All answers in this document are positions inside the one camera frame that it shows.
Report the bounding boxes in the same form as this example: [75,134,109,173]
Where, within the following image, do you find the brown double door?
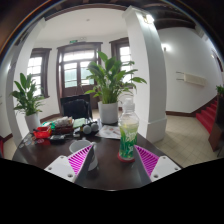
[56,41,104,108]

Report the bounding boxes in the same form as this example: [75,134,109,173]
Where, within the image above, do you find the grey headphones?
[81,120,100,135]

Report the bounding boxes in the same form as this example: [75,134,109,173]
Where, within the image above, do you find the large potted plant white pot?
[84,50,148,125]

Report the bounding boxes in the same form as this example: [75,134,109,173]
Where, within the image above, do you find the red carpeted stairs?
[195,99,219,134]

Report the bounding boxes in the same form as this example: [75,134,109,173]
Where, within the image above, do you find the small black device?
[49,134,67,144]

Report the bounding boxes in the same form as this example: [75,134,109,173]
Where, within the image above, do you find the small potted plant white pot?
[10,72,46,132]

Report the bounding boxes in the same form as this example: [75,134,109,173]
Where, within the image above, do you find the box of small jars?
[53,116,75,134]

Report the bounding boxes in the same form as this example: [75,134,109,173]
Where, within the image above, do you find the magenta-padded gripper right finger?
[134,144,182,184]

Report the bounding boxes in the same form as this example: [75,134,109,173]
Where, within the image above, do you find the clear bottle with green label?
[117,97,140,162]

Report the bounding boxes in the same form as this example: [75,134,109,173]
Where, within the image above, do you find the black office chair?
[59,93,94,120]

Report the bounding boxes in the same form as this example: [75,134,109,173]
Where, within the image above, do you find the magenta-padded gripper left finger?
[43,143,98,184]

